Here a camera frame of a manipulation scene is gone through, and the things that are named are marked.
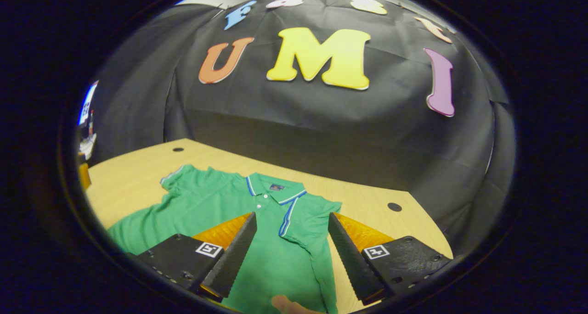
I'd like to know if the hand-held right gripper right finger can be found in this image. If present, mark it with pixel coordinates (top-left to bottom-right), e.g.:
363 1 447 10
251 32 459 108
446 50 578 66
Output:
328 212 455 306

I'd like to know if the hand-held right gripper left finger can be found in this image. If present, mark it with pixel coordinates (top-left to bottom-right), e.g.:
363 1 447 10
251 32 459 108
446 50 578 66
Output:
136 212 258 304

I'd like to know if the green T-shirt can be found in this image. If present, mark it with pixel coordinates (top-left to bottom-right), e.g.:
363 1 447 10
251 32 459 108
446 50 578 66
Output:
107 164 343 314

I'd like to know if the bright white blue screen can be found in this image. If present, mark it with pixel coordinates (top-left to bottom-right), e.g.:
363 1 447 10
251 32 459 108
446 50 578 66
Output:
78 80 100 126

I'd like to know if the black backdrop cloth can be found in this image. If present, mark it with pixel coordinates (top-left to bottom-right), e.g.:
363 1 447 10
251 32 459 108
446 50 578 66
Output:
87 0 517 259

